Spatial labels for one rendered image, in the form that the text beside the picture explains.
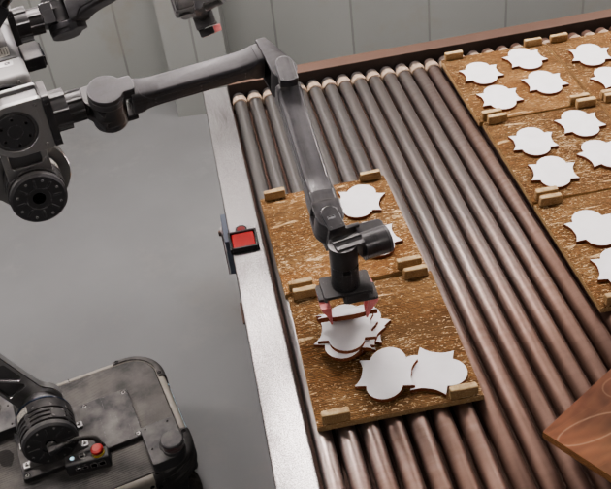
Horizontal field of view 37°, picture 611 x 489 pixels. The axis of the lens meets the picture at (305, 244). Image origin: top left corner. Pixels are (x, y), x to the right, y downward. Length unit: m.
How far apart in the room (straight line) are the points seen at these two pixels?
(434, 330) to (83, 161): 2.92
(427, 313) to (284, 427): 0.43
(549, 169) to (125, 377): 1.50
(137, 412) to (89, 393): 0.20
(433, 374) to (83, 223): 2.57
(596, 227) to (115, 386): 1.60
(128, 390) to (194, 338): 0.54
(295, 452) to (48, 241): 2.51
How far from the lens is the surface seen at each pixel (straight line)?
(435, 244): 2.33
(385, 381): 1.95
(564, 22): 3.31
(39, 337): 3.73
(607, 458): 1.73
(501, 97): 2.87
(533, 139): 2.68
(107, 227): 4.18
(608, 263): 2.26
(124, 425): 2.93
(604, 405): 1.81
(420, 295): 2.16
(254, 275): 2.30
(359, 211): 2.41
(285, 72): 2.00
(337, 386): 1.97
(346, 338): 2.00
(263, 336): 2.13
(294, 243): 2.35
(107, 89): 2.00
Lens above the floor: 2.38
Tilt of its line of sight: 38 degrees down
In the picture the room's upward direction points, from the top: 8 degrees counter-clockwise
